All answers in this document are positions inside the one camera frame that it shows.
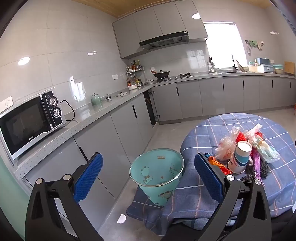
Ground purple foil wrapper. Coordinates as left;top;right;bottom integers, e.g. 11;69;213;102
251;148;262;181

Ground blue checked tablecloth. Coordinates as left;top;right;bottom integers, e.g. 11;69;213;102
126;113;296;237

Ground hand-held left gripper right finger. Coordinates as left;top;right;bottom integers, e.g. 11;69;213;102
159;152;272;241

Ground grey speckled countertop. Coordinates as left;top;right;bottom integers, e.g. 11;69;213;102
14;72;296;180

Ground black gas stove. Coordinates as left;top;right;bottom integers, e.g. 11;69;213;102
157;73;195;82

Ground steel spice rack with bottles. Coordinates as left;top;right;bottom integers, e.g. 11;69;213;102
126;60;146;87

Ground black wok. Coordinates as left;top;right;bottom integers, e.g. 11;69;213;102
150;70;170;79

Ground teal cartoon print trash bin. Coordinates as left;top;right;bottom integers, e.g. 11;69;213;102
129;148;185;207

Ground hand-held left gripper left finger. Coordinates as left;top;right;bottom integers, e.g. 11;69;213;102
25;152;103;241

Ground hanging wall utensils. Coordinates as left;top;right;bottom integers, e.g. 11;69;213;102
245;40;265;54

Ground bright window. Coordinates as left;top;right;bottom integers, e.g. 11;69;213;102
203;22;248;69

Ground white blue striped paper cup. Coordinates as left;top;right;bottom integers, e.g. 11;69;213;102
227;141;252;174

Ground wooden cutting board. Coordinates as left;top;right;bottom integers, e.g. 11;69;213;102
284;61;295;75

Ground clear plastic bag red print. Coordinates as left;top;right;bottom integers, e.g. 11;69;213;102
215;126;241;161

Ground blue storage box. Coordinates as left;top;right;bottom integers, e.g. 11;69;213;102
256;57;274;73

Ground black range hood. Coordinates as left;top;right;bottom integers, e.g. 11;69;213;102
139;31;189;51

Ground leaning dark cutting board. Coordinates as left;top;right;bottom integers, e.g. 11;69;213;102
235;59;249;72

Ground silver black microwave oven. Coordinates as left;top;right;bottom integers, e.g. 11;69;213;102
0;88;67;160

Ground grey lower kitchen cabinets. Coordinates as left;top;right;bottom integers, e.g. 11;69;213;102
16;76;296;209

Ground black mesh netting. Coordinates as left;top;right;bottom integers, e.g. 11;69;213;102
240;161;270;184

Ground black power cable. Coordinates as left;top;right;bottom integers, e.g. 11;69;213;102
60;100;78;121

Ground white wall socket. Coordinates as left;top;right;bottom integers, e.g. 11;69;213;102
0;96;13;113

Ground pale green kettle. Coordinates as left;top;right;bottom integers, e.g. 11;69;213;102
91;93;102;106

